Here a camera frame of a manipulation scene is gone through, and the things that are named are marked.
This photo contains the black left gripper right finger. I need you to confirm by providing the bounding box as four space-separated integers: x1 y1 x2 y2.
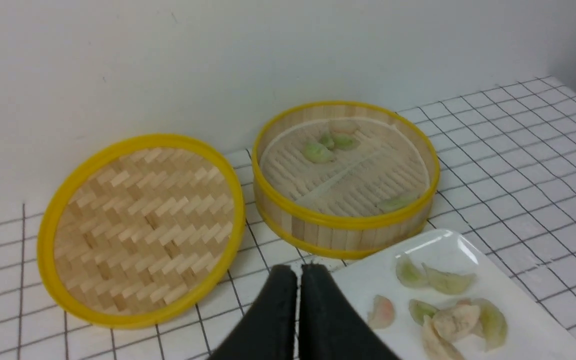
299 263 398 360

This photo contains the small pink dumpling on plate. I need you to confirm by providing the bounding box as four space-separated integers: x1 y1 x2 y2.
366 294 397 330

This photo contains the white mesh steamer liner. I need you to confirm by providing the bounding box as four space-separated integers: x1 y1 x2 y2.
258 117 431 218

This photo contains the white square plate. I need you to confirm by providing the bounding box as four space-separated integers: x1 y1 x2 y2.
332 228 576 360

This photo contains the pale green dumpling in steamer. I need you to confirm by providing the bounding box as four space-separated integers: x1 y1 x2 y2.
376 193 419 214

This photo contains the pale dumpling on plate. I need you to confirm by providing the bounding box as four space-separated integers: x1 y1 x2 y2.
422 263 477 296

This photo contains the green-edged dumpling on plate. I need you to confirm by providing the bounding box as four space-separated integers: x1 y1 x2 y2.
470 298 508 353

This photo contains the pinkish dumpling on plate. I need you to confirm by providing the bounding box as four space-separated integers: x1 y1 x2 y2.
421 304 482 360

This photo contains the yellow-rimmed woven bamboo lid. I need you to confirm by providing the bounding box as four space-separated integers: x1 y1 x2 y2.
36 133 246 330

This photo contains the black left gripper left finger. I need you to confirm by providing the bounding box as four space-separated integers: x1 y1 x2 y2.
209 265 298 360

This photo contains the small green dumpling on plate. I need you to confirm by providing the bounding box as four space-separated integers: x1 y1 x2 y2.
408 299 439 326

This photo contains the yellow-rimmed bamboo steamer basket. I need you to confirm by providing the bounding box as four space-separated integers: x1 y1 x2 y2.
252 101 441 259

